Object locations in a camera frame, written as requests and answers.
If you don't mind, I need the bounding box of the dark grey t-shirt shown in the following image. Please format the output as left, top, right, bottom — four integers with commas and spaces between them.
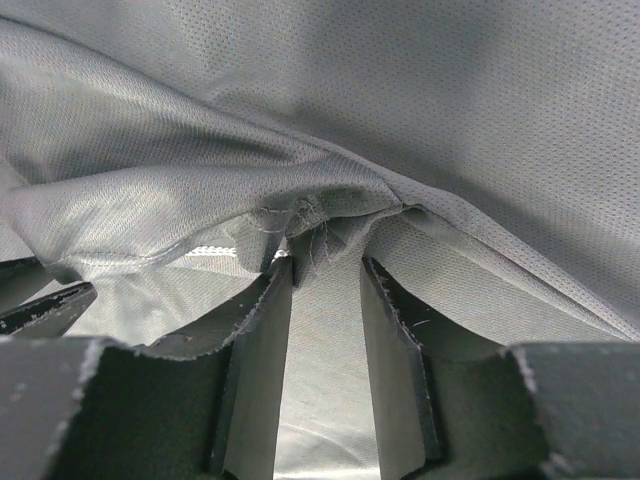
1, 1, 639, 479

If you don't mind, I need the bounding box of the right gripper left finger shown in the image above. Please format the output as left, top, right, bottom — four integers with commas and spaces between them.
1, 257, 293, 479

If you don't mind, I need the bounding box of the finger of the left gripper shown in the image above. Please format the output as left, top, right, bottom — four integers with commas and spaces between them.
1, 257, 97, 336

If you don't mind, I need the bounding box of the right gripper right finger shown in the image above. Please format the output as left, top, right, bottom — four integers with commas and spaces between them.
360, 257, 639, 479

